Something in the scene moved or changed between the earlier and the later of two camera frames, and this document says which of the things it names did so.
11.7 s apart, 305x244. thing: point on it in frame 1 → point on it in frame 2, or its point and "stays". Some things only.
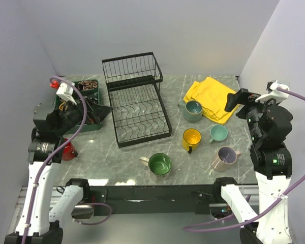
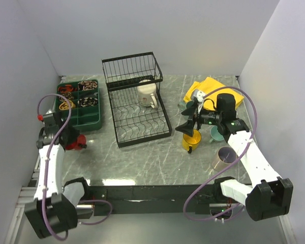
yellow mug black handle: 190,140 stays
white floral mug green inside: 159,164 → 144,92
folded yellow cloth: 212,95 stays
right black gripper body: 251,109 → 207,117
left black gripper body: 72,116 → 71,133
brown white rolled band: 89,85 stays
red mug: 69,151 → 80,143
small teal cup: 218,132 stays
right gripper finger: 234,99 → 187,127
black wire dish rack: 139,110 stays
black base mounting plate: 156,198 stays
